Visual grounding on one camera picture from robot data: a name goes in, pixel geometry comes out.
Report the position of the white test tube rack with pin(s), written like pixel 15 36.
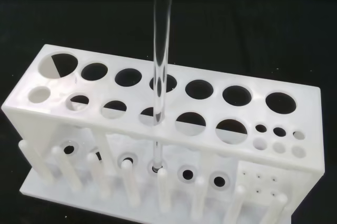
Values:
pixel 168 139

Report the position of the black bench cloth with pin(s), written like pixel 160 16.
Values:
pixel 168 18

